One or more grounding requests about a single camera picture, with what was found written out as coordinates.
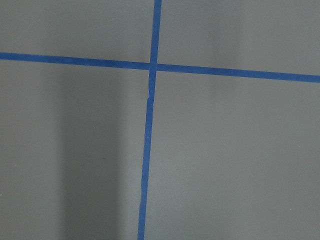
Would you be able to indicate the horizontal blue tape line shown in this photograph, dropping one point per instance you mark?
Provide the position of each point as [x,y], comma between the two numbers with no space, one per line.
[78,61]

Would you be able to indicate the vertical blue tape line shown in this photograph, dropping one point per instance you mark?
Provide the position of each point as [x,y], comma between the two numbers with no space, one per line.
[152,75]

